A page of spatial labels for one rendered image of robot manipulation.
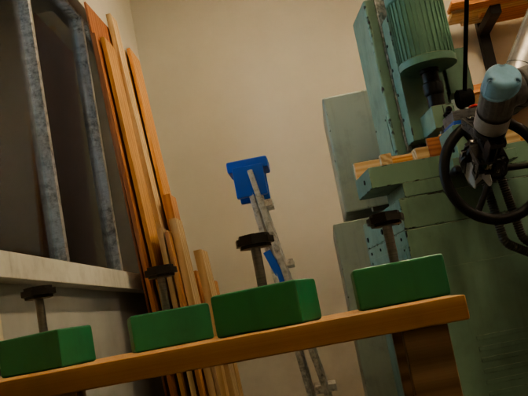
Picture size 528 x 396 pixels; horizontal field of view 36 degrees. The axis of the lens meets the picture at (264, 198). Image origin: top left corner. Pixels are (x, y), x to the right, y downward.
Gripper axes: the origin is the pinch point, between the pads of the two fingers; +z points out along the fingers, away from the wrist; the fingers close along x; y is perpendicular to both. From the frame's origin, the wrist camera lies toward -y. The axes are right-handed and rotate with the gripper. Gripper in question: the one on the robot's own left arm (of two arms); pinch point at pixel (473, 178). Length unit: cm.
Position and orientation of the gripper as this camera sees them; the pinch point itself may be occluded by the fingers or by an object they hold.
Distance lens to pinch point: 199.5
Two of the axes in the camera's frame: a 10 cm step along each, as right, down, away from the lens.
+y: 1.8, 7.6, -6.2
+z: 0.5, 6.3, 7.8
